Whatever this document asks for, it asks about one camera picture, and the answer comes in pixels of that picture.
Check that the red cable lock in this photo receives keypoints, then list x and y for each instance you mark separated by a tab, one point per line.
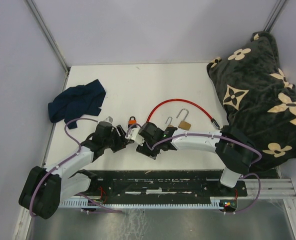
179	102

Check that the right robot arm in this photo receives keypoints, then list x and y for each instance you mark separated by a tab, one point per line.
234	149

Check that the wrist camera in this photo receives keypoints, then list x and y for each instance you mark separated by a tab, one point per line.
133	135
109	119

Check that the long shackle brass padlock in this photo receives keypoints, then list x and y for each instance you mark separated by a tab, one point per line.
168	122

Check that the white slotted cable duct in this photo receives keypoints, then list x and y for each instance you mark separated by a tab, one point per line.
83	203

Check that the orange padlock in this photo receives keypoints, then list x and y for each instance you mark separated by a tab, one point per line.
132	121

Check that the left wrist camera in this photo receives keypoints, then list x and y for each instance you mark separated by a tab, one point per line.
109	119

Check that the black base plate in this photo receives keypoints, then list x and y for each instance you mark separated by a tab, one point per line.
203	182

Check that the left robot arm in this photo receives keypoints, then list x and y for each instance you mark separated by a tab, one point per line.
46	187

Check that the navy blue cloth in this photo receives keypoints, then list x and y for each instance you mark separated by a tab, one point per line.
77	101

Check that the black floral blanket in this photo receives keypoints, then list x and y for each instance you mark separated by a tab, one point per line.
258	99

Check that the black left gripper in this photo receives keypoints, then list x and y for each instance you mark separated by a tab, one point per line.
122	141

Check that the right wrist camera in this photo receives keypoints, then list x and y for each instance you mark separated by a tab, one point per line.
133	135

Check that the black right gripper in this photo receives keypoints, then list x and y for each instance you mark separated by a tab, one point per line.
144	150

